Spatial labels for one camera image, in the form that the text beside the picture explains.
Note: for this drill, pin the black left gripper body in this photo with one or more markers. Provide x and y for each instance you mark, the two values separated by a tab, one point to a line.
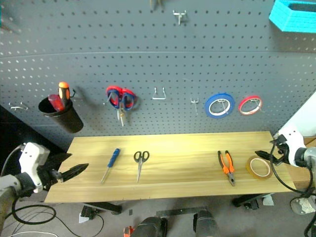
50	176

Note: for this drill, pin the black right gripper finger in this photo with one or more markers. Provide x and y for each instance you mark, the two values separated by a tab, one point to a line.
276	141
264	155

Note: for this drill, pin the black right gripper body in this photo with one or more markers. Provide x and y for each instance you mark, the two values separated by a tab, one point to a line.
281	154

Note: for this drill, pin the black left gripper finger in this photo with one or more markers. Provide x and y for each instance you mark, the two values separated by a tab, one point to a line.
74	170
59	159

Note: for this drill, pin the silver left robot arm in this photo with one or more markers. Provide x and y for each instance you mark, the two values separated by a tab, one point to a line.
7	182

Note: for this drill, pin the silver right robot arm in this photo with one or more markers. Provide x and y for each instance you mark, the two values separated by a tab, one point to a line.
309	158

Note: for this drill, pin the black cup holder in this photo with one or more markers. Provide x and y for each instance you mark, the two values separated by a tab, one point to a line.
66	118

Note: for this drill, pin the grey metal pegboard wall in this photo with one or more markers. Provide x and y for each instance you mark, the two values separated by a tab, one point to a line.
158	61

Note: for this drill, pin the clear yellowish tape roll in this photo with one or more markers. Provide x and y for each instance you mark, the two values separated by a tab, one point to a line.
251	170

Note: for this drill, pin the orange and black pliers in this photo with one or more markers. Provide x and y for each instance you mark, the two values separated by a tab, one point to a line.
229	169

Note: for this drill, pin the black table foot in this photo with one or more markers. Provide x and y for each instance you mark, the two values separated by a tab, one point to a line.
108	207
247	200

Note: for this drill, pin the red tape roll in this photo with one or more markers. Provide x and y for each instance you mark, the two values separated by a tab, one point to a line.
243	105

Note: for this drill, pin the grey round floor base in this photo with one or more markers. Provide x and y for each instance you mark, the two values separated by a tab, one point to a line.
302	205

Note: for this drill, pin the black pegboard hook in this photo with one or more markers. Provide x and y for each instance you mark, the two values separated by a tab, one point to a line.
73	94

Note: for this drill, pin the orange and black screwdriver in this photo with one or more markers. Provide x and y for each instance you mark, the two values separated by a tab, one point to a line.
64	92

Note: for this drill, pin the blue tape roll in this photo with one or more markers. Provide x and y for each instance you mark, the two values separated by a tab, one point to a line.
208	108

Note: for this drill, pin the small red floor object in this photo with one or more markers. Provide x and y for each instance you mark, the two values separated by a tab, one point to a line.
128	231

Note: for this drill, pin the red and blue scissors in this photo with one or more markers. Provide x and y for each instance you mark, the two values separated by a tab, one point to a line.
122	98

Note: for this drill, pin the small silver forked hook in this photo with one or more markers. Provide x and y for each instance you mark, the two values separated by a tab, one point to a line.
194	101

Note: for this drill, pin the dark rounded shape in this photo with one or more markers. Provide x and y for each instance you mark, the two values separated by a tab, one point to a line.
206	224
151	227

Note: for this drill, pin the black flat floor bar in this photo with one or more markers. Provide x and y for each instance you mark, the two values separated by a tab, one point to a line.
180	211

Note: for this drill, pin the cyan plastic storage bin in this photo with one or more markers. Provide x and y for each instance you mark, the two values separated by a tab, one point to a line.
293	17

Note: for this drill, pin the silver double prong hook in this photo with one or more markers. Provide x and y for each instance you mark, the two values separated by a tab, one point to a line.
179	15

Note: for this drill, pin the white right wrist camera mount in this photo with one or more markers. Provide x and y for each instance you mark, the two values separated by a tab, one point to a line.
293	143

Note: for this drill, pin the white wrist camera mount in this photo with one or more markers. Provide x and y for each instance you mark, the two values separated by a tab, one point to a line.
293	143
30	158

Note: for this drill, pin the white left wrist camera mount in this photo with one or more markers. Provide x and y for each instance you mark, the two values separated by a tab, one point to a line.
30	158

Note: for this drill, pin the white slanted post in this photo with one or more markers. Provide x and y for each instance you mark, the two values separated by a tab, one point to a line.
303	116

